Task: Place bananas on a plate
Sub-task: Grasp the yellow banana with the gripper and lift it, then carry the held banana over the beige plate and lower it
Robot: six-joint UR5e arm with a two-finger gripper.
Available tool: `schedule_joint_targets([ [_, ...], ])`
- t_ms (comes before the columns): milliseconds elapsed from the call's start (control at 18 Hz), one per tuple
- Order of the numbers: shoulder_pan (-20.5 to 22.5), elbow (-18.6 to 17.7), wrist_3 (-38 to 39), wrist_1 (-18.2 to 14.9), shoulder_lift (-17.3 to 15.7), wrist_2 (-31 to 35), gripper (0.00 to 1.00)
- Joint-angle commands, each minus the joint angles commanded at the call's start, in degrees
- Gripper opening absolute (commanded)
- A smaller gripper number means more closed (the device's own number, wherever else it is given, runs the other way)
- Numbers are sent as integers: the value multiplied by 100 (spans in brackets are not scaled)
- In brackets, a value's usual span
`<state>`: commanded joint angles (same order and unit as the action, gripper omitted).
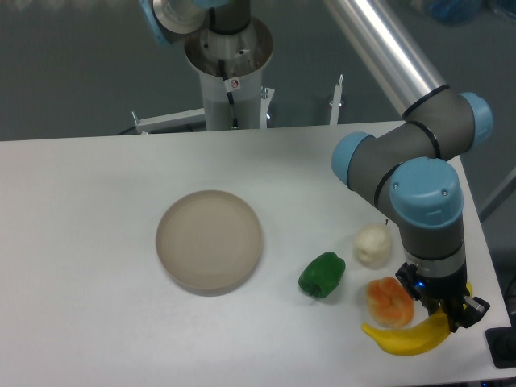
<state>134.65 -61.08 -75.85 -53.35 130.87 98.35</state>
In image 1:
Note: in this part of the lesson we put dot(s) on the orange peeled tangerine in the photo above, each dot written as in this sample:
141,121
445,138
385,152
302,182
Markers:
388,303

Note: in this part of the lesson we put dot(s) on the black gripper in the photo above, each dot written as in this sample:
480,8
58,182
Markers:
448,294

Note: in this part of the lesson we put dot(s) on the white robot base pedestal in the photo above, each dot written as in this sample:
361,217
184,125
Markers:
230,73

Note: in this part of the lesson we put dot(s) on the white metal frame bracket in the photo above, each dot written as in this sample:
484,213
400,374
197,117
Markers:
190,119

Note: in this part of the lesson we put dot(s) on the black device at table edge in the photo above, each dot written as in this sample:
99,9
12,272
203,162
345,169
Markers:
501,342

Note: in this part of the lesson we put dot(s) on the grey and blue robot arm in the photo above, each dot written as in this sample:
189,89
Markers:
405,173

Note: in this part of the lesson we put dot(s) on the yellow banana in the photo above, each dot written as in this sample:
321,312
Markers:
410,341

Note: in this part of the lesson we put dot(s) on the green bell pepper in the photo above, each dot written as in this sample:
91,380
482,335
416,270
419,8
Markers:
322,275

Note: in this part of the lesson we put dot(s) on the white garlic bulb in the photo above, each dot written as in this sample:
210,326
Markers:
372,245

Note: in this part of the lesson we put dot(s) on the white upright metal bracket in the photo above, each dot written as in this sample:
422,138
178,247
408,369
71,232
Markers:
337,101

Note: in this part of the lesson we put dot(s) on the beige round plate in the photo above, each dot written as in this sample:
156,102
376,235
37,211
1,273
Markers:
209,242

